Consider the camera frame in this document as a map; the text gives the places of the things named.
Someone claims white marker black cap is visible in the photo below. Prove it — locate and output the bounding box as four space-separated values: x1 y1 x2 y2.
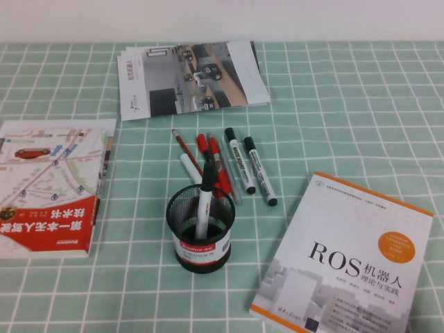
194 161 219 241

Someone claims red pen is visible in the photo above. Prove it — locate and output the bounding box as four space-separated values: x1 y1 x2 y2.
207 132 232 195
196 133 223 199

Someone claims clear grey pen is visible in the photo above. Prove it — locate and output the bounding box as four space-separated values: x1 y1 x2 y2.
217 138 243 205

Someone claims black mesh pen holder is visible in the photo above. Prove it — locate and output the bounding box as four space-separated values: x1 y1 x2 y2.
165 183 237 275

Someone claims whiteboard marker bold print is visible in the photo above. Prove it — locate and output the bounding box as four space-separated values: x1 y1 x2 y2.
224 127 257 195

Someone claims plain white marker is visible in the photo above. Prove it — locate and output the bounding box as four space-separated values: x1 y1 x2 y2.
179 153 203 184

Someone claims red pencil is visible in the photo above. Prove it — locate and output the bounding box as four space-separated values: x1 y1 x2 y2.
171 128 205 177

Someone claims whiteboard marker small print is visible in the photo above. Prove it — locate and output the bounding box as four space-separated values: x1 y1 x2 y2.
243 136 279 207

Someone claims white brochure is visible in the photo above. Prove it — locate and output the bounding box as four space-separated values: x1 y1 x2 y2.
120 40 271 107

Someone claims brochure with office photo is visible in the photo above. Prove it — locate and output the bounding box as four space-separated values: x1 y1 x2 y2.
117 40 270 121

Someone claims white orange ROS book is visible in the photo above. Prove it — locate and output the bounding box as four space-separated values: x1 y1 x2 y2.
248 171 434 333

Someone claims red white map book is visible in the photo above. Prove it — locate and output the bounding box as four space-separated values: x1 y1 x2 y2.
0 118 118 259

